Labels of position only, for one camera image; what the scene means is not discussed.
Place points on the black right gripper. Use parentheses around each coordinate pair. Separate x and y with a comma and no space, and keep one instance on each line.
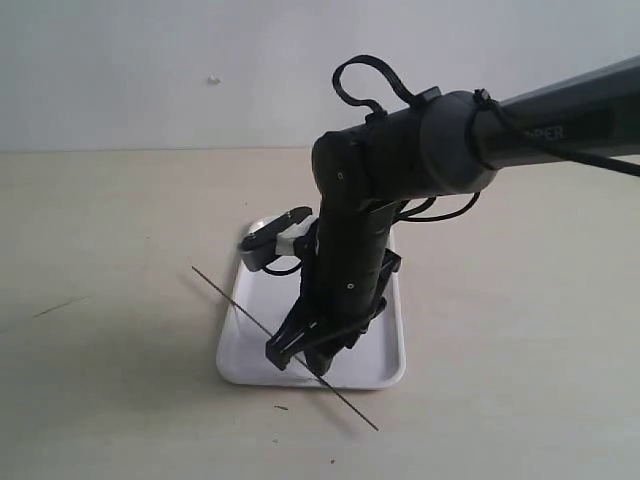
(342,290)

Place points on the white rectangular plastic tray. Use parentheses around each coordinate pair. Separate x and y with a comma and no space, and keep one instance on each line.
(376,361)

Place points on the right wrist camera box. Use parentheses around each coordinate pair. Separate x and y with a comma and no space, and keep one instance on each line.
(274,237)

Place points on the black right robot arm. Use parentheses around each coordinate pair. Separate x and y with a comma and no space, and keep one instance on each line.
(438,145)

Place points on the thin metal skewer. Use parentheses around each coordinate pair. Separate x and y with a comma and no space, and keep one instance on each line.
(303,363)

